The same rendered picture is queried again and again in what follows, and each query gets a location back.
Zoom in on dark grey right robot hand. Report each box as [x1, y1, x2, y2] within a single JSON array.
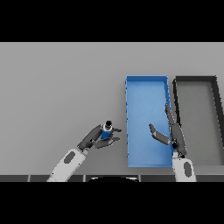
[[148, 103, 188, 158]]

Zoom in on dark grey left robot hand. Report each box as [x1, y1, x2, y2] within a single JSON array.
[[76, 124, 123, 153]]

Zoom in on blue pipe with dark end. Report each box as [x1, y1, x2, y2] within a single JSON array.
[[100, 120, 115, 141]]

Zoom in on dark grey bin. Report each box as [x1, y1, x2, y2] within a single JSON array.
[[171, 75, 224, 166]]

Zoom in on blue bin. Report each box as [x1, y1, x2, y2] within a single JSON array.
[[125, 74, 175, 168]]

